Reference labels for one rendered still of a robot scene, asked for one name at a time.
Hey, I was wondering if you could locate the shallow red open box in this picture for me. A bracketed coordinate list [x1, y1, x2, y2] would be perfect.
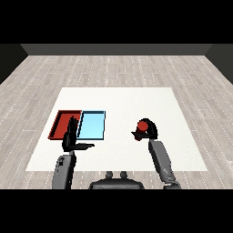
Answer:
[47, 109, 83, 141]

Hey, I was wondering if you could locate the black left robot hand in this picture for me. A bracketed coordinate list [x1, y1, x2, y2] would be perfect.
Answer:
[61, 116, 96, 153]

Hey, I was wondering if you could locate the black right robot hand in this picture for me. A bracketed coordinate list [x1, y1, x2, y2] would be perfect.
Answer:
[130, 117, 159, 142]

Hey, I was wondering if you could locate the small red can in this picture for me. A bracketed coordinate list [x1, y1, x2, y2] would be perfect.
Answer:
[134, 120, 149, 142]

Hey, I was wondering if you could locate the dark grey robot body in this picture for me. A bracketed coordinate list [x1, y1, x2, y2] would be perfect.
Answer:
[88, 171, 146, 190]

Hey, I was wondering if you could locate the shallow light blue open box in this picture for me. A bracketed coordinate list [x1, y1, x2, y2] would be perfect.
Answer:
[76, 110, 106, 141]

